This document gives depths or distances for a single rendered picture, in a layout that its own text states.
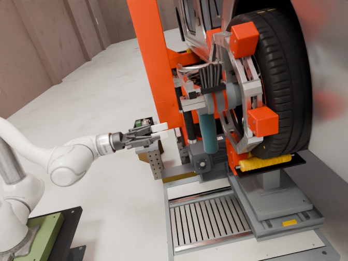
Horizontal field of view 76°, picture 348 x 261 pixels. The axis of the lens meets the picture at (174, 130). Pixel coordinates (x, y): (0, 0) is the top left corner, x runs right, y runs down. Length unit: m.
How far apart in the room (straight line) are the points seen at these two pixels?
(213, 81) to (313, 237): 1.00
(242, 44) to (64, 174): 0.72
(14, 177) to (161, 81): 0.98
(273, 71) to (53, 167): 0.77
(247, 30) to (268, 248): 1.07
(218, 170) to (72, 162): 1.26
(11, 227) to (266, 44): 1.37
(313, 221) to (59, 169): 1.23
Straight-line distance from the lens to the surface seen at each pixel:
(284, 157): 1.21
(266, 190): 1.44
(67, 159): 0.80
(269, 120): 0.79
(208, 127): 1.23
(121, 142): 0.91
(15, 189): 1.46
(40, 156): 0.87
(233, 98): 1.04
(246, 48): 0.85
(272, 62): 0.83
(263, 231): 1.35
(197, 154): 1.48
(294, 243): 1.44
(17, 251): 1.48
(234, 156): 1.20
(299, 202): 1.42
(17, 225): 1.43
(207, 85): 0.84
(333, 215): 1.70
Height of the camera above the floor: 1.25
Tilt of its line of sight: 28 degrees down
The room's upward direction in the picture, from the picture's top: 14 degrees counter-clockwise
